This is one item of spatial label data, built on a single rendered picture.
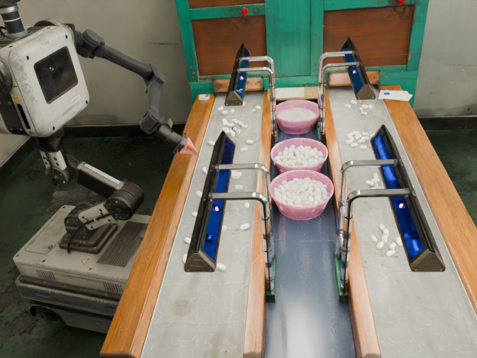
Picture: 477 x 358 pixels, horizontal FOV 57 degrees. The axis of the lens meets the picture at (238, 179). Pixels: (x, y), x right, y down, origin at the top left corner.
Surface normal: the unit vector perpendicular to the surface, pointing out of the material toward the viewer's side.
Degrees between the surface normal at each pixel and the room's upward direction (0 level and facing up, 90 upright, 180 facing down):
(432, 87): 90
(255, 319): 0
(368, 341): 0
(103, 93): 90
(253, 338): 0
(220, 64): 90
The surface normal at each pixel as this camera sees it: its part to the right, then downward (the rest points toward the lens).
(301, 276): -0.09, -0.82
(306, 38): -0.08, 0.58
